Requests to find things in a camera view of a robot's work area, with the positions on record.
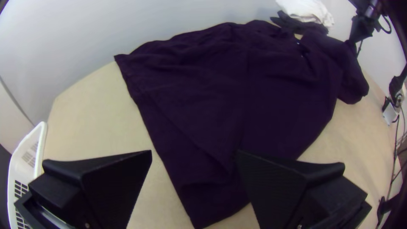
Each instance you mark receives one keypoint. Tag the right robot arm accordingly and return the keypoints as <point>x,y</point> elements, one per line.
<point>370,6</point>

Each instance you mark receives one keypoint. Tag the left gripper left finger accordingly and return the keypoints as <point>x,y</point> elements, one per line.
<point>95,191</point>

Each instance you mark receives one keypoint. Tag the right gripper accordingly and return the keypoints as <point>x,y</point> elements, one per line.
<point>362,28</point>

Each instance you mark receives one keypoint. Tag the dark t-shirt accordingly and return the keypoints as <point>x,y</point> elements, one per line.
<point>222,95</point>

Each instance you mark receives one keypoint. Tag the white laundry basket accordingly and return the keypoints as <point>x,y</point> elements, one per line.
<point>23,152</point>

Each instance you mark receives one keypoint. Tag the pile of folded clothes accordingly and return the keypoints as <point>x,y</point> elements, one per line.
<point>305,11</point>

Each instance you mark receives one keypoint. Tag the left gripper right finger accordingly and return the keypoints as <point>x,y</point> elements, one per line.
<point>286,197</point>

